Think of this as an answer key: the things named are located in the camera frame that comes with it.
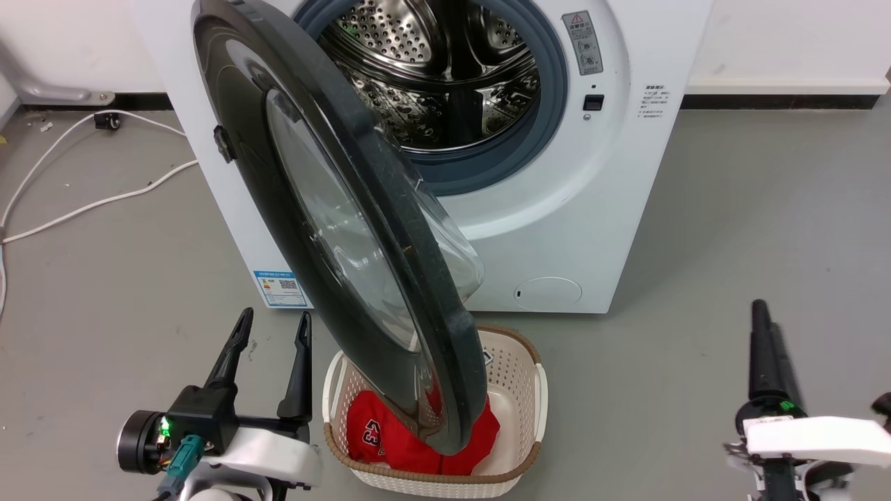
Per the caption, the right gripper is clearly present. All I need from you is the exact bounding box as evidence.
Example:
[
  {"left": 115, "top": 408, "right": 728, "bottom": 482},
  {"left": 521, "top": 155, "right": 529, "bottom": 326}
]
[{"left": 723, "top": 299, "right": 891, "bottom": 486}]

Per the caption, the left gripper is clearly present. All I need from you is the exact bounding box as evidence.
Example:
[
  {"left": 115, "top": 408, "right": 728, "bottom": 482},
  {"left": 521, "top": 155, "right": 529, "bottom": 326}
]
[{"left": 116, "top": 307, "right": 323, "bottom": 488}]

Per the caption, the dark round washing machine door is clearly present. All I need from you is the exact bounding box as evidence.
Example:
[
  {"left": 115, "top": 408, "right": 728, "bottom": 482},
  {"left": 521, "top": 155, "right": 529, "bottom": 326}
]
[{"left": 191, "top": 0, "right": 489, "bottom": 457}]

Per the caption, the white front-load washing machine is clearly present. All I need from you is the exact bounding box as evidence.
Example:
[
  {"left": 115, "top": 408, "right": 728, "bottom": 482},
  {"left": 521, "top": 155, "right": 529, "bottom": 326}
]
[{"left": 132, "top": 0, "right": 715, "bottom": 315}]

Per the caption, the grey-blue rubber door gasket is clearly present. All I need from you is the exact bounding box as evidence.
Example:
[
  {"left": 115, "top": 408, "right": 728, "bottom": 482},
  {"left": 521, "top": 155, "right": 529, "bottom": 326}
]
[{"left": 292, "top": 0, "right": 569, "bottom": 197}]

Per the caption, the blue energy label sticker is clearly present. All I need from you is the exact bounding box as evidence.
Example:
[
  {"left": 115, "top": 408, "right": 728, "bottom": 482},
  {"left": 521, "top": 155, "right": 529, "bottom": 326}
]
[{"left": 253, "top": 270, "right": 311, "bottom": 310}]

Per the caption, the red jersey garment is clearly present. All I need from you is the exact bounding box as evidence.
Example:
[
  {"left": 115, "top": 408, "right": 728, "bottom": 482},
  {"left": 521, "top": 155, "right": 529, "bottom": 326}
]
[{"left": 345, "top": 389, "right": 501, "bottom": 477}]

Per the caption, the cream plastic laundry basket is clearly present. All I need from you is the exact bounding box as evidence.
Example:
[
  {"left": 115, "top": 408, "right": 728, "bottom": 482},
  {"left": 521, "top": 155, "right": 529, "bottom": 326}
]
[{"left": 321, "top": 323, "right": 549, "bottom": 499}]

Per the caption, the black baseboard strip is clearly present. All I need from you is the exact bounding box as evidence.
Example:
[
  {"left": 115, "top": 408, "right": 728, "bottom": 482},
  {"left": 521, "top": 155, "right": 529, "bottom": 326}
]
[
  {"left": 680, "top": 93, "right": 882, "bottom": 111},
  {"left": 113, "top": 92, "right": 174, "bottom": 112}
]

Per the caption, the round white filter cover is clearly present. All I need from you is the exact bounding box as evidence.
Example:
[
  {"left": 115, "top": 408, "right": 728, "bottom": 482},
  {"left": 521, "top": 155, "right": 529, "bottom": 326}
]
[{"left": 513, "top": 276, "right": 583, "bottom": 311}]

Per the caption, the small printed text label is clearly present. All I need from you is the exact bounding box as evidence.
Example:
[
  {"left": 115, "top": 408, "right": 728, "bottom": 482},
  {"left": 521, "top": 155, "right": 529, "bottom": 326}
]
[{"left": 640, "top": 84, "right": 670, "bottom": 121}]

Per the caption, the white furniture base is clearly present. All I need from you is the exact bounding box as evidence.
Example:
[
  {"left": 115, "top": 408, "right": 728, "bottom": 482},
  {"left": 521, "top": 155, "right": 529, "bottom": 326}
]
[{"left": 0, "top": 40, "right": 117, "bottom": 107}]

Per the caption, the perforated steel washer drum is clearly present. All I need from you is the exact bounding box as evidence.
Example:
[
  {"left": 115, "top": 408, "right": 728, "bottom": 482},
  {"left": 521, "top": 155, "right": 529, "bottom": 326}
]
[{"left": 317, "top": 0, "right": 542, "bottom": 151}]

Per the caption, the grey warning sticker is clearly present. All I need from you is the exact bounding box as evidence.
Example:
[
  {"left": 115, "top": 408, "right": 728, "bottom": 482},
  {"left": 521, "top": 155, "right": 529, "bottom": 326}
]
[{"left": 561, "top": 10, "right": 605, "bottom": 77}]

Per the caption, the teal connector cable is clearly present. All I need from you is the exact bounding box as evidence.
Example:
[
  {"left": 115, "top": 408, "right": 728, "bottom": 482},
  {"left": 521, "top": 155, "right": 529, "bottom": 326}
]
[{"left": 155, "top": 434, "right": 207, "bottom": 501}]

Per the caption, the white floor cable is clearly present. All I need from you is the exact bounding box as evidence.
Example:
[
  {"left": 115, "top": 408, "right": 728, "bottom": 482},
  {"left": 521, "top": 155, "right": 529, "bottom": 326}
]
[
  {"left": 0, "top": 160, "right": 200, "bottom": 321},
  {"left": 0, "top": 109, "right": 187, "bottom": 234}
]

